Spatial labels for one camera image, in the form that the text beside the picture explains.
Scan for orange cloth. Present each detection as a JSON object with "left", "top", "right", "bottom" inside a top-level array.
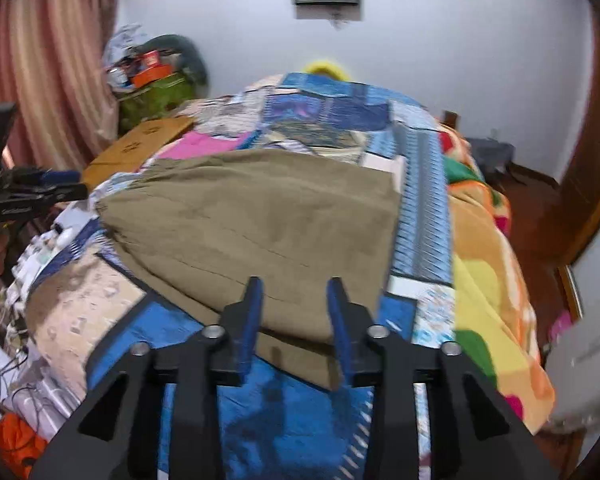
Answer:
[{"left": 0, "top": 411, "right": 49, "bottom": 479}]

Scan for pink striped curtain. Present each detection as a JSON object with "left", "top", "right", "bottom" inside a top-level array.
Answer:
[{"left": 0, "top": 0, "right": 126, "bottom": 173}]

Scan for orange yellow fleece blanket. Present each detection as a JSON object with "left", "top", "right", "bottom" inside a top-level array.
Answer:
[{"left": 437, "top": 120, "right": 556, "bottom": 436}]

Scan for grey long pillow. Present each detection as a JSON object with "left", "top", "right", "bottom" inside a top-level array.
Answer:
[{"left": 145, "top": 34, "right": 209, "bottom": 97}]

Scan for pink object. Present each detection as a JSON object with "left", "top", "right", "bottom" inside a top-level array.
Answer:
[{"left": 549, "top": 310, "right": 574, "bottom": 342}]

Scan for grey backpack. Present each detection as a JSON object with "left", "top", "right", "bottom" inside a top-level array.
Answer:
[{"left": 464, "top": 137, "right": 517, "bottom": 182}]

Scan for yellow foam tube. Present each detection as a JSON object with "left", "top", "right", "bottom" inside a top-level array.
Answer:
[{"left": 302, "top": 59, "right": 352, "bottom": 82}]

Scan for wooden lap desk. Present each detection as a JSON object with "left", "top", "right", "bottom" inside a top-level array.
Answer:
[{"left": 80, "top": 116, "right": 197, "bottom": 187}]

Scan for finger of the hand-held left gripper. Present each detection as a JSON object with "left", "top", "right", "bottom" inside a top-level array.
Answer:
[
  {"left": 0, "top": 184, "right": 89, "bottom": 223},
  {"left": 9, "top": 167, "right": 82, "bottom": 187}
]

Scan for pink cloth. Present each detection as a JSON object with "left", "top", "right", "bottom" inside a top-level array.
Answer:
[{"left": 164, "top": 130, "right": 257, "bottom": 162}]

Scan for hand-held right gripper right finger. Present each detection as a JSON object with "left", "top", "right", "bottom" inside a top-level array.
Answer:
[{"left": 326, "top": 276, "right": 571, "bottom": 480}]

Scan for blue patchwork blanket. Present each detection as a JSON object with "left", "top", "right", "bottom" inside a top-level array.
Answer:
[{"left": 10, "top": 72, "right": 456, "bottom": 480}]

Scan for black cable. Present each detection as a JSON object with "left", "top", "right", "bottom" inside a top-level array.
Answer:
[{"left": 0, "top": 337, "right": 46, "bottom": 411}]

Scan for olive green pants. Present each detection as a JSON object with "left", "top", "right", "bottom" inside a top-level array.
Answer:
[{"left": 95, "top": 149, "right": 403, "bottom": 391}]

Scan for brown wooden wardrobe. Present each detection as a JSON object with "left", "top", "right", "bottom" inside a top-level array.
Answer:
[{"left": 542, "top": 0, "right": 600, "bottom": 267}]

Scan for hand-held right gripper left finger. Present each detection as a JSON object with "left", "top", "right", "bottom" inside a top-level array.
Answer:
[{"left": 30, "top": 276, "right": 266, "bottom": 480}]

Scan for orange flat box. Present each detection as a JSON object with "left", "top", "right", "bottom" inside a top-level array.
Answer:
[{"left": 131, "top": 65, "right": 174, "bottom": 89}]

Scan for white cloth pile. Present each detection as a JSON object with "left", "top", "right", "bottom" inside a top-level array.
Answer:
[{"left": 102, "top": 24, "right": 149, "bottom": 62}]

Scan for green patterned storage box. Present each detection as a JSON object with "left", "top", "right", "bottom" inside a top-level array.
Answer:
[{"left": 117, "top": 72, "right": 197, "bottom": 136}]

